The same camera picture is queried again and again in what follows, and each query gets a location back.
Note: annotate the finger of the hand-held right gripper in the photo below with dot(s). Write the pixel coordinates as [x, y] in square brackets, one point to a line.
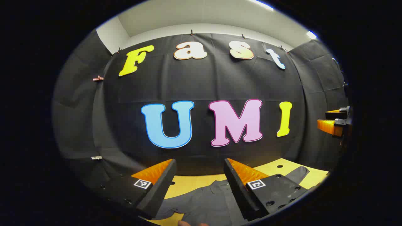
[328, 127]
[333, 114]

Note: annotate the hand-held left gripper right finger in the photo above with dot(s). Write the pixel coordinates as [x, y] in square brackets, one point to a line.
[238, 191]

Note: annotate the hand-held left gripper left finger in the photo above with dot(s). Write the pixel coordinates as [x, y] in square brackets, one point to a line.
[160, 188]

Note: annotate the grey long-sleeved shirt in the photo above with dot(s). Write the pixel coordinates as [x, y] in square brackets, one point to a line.
[204, 204]

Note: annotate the ceiling light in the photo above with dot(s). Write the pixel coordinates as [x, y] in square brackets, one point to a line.
[311, 34]

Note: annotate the black backdrop cloth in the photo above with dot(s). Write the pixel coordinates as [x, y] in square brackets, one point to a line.
[204, 84]

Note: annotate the red backdrop clip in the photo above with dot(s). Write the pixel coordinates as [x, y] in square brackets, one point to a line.
[98, 78]

